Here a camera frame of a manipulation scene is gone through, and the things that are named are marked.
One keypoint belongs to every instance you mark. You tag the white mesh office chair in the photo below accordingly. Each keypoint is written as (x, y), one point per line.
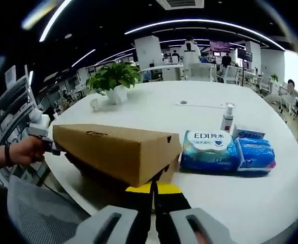
(42, 208)

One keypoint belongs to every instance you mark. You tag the potted green plant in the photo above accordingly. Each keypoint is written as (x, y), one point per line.
(113, 76)

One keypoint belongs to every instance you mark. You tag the dark wall screen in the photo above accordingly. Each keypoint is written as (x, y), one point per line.
(245, 54)

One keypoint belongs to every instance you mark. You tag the small white cup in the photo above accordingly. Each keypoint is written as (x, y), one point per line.
(95, 104)

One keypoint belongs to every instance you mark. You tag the person's left hand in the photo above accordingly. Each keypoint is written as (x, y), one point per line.
(27, 151)

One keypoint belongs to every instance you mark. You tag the small potted plant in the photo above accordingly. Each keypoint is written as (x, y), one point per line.
(274, 77)

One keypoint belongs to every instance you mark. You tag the grey metal shelf rack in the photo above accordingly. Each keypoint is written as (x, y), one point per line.
(11, 101)

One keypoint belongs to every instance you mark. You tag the white standing desk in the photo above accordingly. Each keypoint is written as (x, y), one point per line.
(164, 69)

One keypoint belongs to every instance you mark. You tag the blue soft tissue pack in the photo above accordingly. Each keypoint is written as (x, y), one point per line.
(258, 155)

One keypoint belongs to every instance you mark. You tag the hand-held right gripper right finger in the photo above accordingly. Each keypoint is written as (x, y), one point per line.
(179, 223)

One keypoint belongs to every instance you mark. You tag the long ceiling light strip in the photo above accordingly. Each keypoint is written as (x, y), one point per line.
(202, 22)
(54, 20)

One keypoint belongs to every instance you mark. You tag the brown cardboard shoe box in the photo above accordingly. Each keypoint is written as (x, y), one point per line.
(113, 152)

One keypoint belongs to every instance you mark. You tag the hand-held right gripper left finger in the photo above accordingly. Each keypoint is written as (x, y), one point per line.
(118, 226)

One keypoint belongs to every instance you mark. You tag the white pump bottle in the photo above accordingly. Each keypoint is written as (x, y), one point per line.
(227, 122)

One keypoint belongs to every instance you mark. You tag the purple wall screen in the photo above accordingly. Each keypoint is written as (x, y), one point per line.
(219, 45)

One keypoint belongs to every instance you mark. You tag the ceiling air conditioner vent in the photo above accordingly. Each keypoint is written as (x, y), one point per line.
(180, 3)

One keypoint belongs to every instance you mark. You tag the small white blue box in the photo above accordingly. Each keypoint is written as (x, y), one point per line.
(249, 132)

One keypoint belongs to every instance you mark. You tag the black wristband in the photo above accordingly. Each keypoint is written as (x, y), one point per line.
(8, 153)

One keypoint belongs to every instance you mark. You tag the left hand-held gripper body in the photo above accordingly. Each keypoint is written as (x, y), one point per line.
(39, 124)

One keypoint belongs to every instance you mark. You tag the white blue wet wipes pack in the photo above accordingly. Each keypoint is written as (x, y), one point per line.
(207, 150)

